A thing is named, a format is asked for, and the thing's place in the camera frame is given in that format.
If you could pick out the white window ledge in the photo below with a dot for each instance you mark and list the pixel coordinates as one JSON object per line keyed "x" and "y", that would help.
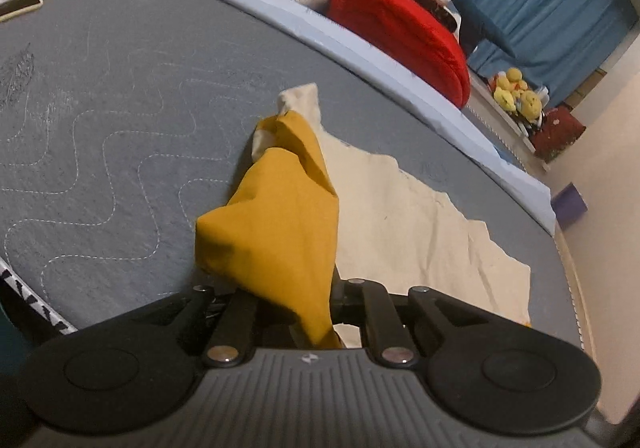
{"x": 500, "y": 123}

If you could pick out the light blue folded pad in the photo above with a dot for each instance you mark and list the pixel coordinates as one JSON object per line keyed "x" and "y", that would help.
{"x": 380, "y": 73}

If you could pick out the beige and yellow hooded jacket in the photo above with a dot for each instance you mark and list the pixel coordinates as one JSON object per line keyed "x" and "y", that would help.
{"x": 280, "y": 228}

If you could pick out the smartphone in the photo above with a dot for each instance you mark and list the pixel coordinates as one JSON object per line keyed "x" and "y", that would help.
{"x": 20, "y": 7}

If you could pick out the red fleece blanket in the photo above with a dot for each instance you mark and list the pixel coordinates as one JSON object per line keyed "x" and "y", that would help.
{"x": 400, "y": 23}

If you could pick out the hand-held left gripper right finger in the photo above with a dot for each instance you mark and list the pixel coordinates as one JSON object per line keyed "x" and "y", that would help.
{"x": 372, "y": 315}

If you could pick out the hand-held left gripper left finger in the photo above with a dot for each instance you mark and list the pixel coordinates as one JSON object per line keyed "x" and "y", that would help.
{"x": 240, "y": 323}

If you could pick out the grey quilted bed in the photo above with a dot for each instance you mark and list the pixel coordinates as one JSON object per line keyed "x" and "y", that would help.
{"x": 125, "y": 128}

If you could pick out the dark red floral cushion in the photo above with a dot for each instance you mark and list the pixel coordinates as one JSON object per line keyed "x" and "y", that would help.
{"x": 559, "y": 130}

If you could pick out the yellow plush toy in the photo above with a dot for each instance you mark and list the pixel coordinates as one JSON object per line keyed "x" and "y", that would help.
{"x": 531, "y": 104}
{"x": 507, "y": 90}

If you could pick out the purple box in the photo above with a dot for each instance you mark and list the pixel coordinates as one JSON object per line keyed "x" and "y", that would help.
{"x": 570, "y": 205}

